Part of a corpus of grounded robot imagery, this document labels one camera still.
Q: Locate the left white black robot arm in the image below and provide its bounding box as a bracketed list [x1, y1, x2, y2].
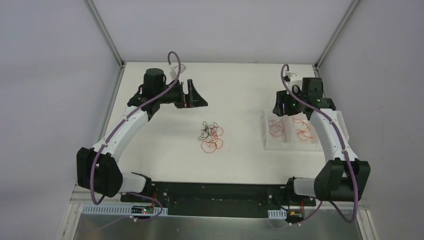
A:
[76, 68, 208, 203]

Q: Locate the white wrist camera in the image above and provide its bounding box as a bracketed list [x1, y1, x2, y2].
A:
[168, 63, 187, 81]
[284, 71, 303, 94]

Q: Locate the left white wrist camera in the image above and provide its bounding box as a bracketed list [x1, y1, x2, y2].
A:
[168, 63, 187, 81]

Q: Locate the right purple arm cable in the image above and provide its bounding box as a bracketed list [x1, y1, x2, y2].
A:
[280, 63, 360, 227]

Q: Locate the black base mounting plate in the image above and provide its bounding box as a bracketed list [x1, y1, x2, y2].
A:
[120, 179, 316, 218]

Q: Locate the white slotted cable duct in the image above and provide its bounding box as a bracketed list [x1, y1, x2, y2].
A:
[267, 208, 287, 220]
[81, 204, 168, 217]

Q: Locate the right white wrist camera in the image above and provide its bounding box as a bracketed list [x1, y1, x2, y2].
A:
[284, 71, 303, 94]

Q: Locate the red wire bundle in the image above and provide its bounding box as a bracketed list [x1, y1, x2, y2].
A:
[197, 121, 225, 155]

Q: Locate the right white slotted cable duct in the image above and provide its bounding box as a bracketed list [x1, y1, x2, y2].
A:
[267, 208, 287, 220]

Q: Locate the left white slotted cable duct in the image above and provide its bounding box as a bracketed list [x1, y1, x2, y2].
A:
[81, 204, 168, 217]

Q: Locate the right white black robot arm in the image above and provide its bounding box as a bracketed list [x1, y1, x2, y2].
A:
[272, 76, 371, 205]

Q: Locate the aluminium frame rail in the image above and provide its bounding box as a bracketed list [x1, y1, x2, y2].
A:
[314, 187, 365, 208]

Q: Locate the clear plastic compartment tray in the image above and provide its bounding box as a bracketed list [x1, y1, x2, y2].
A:
[261, 109, 351, 153]

